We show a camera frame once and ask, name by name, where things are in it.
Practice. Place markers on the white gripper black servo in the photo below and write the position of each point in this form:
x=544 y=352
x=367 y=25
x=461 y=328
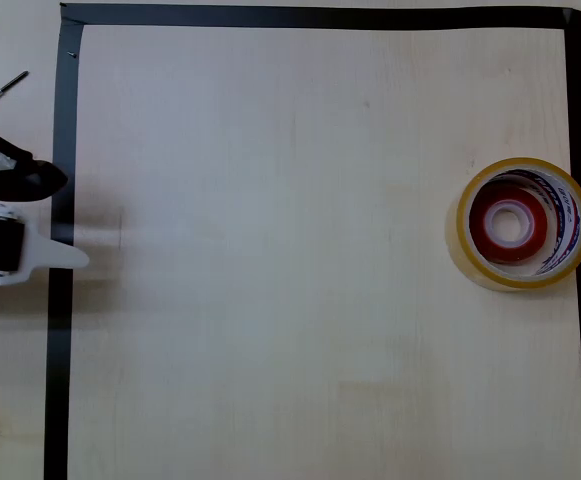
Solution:
x=4 y=243

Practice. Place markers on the large clear tape roll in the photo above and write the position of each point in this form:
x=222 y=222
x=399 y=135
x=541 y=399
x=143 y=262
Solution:
x=520 y=282

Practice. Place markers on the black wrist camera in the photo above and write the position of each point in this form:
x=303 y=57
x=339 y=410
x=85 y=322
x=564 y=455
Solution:
x=30 y=180

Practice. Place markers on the thin metal screwdriver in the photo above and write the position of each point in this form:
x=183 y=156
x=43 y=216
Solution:
x=0 y=91

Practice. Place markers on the small red tape roll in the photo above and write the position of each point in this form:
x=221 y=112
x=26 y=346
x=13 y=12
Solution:
x=480 y=235

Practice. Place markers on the long horizontal black tape strip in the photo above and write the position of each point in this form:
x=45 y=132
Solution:
x=270 y=16

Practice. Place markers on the grey-black vertical tape strip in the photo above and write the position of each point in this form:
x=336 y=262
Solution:
x=60 y=375

